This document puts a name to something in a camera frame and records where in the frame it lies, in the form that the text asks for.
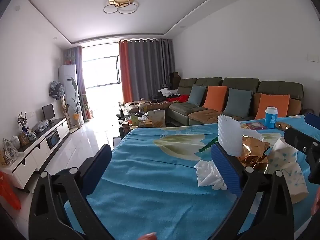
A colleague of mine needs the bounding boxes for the beige paper bag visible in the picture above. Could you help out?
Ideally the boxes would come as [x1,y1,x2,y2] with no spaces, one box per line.
[148,109,166,128]

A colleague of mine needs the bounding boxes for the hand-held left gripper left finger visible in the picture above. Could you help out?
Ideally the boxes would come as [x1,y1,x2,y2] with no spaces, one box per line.
[28,144,113,240]

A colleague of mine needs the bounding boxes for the pile of clothes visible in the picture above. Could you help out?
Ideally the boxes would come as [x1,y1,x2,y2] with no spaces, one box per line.
[151,87,181,103]

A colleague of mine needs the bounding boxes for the patterned grey orange curtain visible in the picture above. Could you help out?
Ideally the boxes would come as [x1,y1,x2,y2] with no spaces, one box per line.
[64,46,94,122]

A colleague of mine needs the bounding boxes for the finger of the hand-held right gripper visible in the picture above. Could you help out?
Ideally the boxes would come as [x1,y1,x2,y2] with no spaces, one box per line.
[284,127,320,183]
[304,113,320,130]

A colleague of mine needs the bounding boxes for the orange plastic bag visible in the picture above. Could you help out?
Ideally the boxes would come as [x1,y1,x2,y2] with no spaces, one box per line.
[0,171,22,211]

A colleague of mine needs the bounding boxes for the white ceramic jar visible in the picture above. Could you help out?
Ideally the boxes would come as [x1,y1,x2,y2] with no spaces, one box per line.
[10,135,21,149]

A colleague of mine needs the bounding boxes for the blue cup with white lid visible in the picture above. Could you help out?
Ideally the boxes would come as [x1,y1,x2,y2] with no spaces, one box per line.
[264,106,279,129]

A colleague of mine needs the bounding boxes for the wide orange cushion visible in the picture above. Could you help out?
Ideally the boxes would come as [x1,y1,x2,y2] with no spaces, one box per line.
[255,93,290,120]

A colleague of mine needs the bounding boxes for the olive green sofa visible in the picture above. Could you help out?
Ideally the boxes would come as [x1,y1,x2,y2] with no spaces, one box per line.
[124,77,304,126]

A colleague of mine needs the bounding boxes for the green wrapper strip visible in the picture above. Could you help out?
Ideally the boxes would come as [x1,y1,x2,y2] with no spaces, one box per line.
[199,137,219,153]

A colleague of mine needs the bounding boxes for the gold snack packet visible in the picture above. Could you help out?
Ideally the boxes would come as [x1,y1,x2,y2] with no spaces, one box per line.
[275,121,292,131]

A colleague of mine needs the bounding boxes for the small grey-blue cushion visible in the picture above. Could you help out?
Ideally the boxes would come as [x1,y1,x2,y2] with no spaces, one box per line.
[187,84,207,107]

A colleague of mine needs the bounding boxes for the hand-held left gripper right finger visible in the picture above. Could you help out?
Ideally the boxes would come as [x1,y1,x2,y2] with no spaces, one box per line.
[211,142,295,240]

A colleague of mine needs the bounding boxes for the red cloth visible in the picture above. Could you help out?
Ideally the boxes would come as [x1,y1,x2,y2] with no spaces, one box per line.
[167,95,189,103]

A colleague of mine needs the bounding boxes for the red snack packet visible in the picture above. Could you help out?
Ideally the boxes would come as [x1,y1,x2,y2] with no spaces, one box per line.
[241,122,267,130]

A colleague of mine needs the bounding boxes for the white and black TV cabinet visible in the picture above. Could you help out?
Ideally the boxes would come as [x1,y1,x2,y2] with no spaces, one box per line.
[0,117,70,193]

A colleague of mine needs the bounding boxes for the cluttered coffee table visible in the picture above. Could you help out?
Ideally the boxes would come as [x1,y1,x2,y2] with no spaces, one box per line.
[117,105,168,140]

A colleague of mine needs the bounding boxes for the glass ornament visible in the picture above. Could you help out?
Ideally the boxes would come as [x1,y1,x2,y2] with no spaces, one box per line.
[2,139,19,166]

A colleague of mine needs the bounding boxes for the brown cardboard boxes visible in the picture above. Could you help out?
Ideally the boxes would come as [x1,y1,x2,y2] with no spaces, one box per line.
[169,72,181,89]

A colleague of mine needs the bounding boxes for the tall plant in orange pot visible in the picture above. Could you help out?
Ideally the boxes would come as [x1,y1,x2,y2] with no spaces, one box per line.
[70,77,83,128]

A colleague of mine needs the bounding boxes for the slim orange cushion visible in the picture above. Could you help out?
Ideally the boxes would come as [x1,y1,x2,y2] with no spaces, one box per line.
[203,86,228,112]

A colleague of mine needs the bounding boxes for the black monitor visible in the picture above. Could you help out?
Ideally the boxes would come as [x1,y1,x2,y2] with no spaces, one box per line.
[42,104,56,124]

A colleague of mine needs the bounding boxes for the floor fan with floral cover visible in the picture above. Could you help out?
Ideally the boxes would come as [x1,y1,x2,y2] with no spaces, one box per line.
[48,80,68,121]

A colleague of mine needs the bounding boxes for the white standing air conditioner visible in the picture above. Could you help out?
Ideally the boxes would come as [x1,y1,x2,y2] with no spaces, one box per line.
[58,64,82,128]

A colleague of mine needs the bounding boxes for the grey and orange curtain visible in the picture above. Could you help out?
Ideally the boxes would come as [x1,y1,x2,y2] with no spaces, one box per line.
[119,38,175,104]

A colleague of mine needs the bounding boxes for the large grey-blue cushion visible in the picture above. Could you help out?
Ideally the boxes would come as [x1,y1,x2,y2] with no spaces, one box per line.
[224,88,253,118]

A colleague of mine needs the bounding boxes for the clear plastic bag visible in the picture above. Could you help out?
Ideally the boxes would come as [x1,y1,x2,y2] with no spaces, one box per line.
[32,119,49,133]

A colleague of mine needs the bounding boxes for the gold foil wrapper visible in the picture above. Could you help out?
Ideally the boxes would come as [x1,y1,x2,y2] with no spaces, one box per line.
[241,134,270,156]
[237,152,270,173]

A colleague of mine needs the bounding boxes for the flower vase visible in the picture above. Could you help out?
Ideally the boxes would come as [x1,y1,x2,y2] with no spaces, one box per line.
[17,112,28,133]

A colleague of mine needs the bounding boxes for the window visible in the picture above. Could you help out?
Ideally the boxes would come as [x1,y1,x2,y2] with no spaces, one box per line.
[82,55,122,89]

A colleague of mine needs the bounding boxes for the white tissue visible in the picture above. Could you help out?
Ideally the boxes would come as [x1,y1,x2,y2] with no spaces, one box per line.
[194,159,227,191]

